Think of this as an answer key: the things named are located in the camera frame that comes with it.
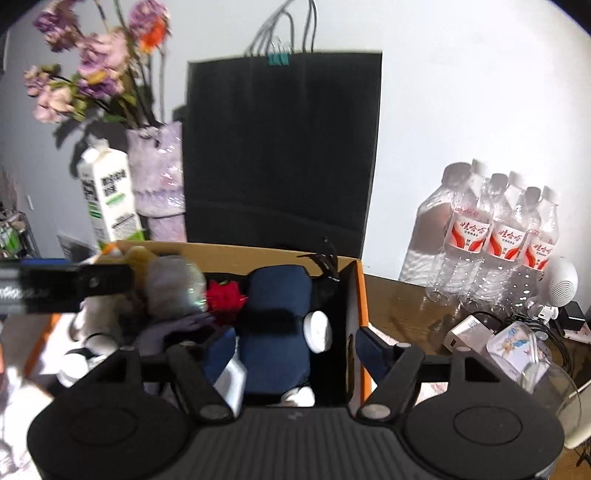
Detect white power adapter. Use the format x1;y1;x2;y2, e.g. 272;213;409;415
443;315;494;353

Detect water bottle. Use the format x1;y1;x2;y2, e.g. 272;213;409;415
462;172;528;314
506;186;560;314
426;159;492;305

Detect water bottle left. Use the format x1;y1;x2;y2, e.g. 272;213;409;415
426;159;492;305

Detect yellow white plush toy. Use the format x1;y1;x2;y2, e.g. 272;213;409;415
56;243;156;388

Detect iridescent bag of balls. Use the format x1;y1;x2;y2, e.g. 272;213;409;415
145;256;207;321

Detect dried purple pink flowers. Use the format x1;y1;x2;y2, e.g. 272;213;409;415
23;1;170;129

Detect white fluffy towel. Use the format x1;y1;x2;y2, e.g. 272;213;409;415
1;366;53;479

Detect anime print card pack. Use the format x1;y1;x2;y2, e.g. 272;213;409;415
485;322;552;388

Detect red cloth item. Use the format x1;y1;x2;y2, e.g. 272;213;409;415
206;280;247;315

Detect black paper shopping bag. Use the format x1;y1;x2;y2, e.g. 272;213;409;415
182;52;382;258

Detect water bottle right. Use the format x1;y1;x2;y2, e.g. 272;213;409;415
506;186;560;314

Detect green binder clip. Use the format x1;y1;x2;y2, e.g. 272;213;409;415
266;37;294;67

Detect clear glass measuring cup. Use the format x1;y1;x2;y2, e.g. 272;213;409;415
519;360;582;450

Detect purple glass vase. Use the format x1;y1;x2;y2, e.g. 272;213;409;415
126;121;187;243

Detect white round robot speaker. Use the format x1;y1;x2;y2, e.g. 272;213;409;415
526;257;578;324

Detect dark navy plush toy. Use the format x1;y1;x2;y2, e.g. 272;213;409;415
238;265;332;407

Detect water bottle middle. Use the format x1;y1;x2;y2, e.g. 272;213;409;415
462;172;528;314

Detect white milk carton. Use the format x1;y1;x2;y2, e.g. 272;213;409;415
77;139;144;249

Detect red orange cardboard box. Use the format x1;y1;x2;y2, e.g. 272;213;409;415
0;239;374;416

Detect wire rack with items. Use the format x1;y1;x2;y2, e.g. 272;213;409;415
0;207;40;260

